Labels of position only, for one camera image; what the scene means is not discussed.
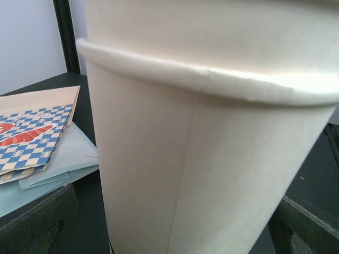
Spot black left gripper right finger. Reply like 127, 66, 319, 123
267, 195, 338, 253

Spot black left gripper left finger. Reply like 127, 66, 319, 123
1, 184, 78, 253

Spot single white paper cup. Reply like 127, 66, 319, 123
76, 1, 338, 253

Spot light blue paper bag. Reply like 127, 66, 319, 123
1, 123, 99, 216

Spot blue checkered bakery paper bag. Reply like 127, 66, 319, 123
1, 86, 80, 184

